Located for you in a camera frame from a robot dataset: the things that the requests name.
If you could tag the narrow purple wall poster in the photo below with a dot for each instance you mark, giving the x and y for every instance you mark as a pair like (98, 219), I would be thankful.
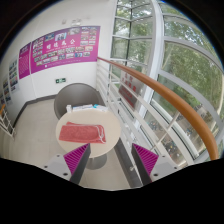
(24, 56)

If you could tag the red sign on railing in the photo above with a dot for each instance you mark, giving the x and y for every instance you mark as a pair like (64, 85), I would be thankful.
(129, 88)

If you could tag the large purple wall poster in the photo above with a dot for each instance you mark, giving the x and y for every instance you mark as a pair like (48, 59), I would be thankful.
(66, 46)

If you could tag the photo board on wall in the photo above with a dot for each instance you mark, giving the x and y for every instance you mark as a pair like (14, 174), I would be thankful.
(13, 76)

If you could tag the white metal railing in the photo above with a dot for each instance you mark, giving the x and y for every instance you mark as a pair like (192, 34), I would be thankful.
(148, 124)

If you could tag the grey rounded chair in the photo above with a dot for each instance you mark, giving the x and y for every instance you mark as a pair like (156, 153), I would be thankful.
(76, 94)

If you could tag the red folded towel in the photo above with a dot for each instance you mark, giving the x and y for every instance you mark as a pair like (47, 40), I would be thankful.
(82, 133)

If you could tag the green exit sign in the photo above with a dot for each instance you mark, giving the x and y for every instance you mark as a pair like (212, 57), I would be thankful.
(60, 80)

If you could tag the orange wooden handrail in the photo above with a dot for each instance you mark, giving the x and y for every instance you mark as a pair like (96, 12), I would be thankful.
(184, 108)

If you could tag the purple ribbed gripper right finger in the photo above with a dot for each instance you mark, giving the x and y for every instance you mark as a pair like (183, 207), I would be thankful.
(151, 167)

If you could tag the white tissue pack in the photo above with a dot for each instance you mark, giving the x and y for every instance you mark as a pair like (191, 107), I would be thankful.
(70, 108)

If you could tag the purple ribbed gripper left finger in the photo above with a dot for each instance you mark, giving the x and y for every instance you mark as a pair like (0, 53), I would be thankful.
(71, 165)

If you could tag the round white table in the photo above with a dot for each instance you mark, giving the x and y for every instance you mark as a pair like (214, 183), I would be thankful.
(98, 155)

